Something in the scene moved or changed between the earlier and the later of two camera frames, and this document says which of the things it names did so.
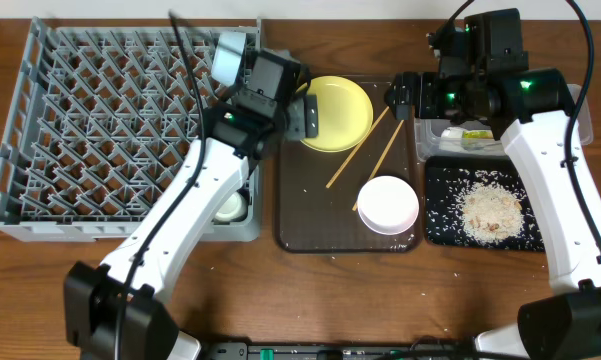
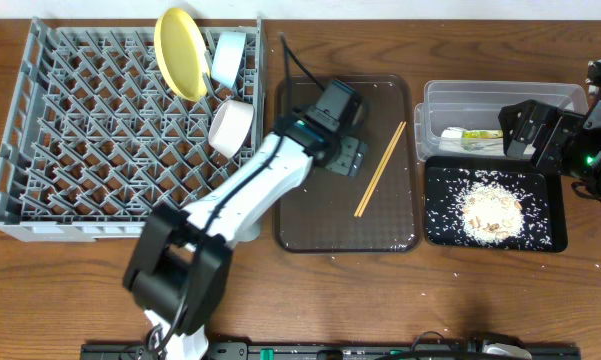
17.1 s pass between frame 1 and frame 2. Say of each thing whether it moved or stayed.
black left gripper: moved
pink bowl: moved
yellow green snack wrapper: stayed
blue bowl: stayed
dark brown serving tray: stayed
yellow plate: moved
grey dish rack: stayed
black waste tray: stayed
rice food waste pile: stayed
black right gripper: moved
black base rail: stayed
